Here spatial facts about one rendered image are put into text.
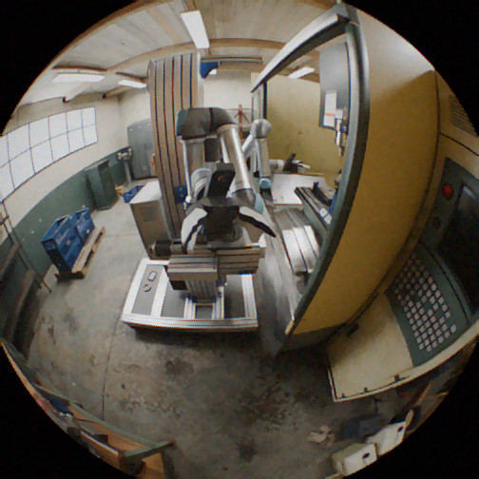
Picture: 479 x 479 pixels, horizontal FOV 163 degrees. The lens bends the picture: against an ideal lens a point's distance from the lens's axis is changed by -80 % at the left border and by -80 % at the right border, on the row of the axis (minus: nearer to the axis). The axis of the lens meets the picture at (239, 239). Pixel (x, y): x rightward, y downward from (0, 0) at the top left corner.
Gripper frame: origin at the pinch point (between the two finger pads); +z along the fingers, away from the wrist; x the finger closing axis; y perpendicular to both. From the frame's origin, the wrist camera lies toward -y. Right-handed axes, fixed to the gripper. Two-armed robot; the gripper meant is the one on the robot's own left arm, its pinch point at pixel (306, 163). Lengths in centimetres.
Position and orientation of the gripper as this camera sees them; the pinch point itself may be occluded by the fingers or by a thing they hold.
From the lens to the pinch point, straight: 147.9
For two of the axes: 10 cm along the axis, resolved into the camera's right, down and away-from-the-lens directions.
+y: 0.0, 7.8, 6.2
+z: 10.0, -0.4, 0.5
